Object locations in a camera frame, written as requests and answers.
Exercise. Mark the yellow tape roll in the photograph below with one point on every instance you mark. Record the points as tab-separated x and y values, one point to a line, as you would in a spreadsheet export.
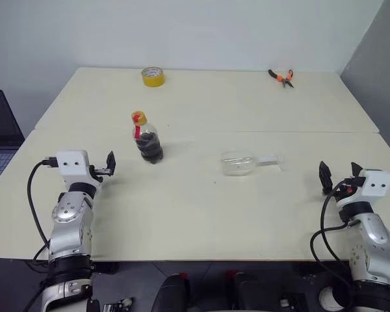
152	81

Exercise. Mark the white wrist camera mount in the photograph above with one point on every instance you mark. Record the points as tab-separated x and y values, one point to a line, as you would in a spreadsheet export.
377	183
71	164

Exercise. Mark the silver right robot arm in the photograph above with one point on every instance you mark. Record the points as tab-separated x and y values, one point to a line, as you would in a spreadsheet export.
375	247

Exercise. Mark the dark soda bottle yellow cap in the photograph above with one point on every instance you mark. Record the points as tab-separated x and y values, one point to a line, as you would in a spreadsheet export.
151	146

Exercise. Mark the clear wine glass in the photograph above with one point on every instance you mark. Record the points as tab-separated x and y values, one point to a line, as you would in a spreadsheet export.
237	162

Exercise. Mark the dark laptop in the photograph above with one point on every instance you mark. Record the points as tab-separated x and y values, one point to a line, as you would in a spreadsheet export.
1	130

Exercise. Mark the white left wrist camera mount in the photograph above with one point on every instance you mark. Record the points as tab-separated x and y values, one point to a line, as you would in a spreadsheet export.
71	164

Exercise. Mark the dark rounded shape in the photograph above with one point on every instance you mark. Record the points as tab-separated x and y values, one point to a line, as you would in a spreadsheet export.
250	292
170	294

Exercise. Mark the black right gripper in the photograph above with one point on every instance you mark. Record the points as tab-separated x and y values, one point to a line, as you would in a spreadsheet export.
347	188

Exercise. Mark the orange and black pliers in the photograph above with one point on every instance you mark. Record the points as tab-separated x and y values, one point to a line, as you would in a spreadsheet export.
284	79

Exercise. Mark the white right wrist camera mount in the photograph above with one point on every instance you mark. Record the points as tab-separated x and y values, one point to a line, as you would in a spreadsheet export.
377	183

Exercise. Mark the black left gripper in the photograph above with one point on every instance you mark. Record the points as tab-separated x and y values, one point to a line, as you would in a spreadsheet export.
99	171

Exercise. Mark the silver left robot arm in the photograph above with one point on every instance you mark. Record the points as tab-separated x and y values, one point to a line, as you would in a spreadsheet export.
68	227

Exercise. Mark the white round roll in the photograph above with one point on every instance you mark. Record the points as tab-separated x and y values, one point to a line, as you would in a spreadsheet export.
326	297

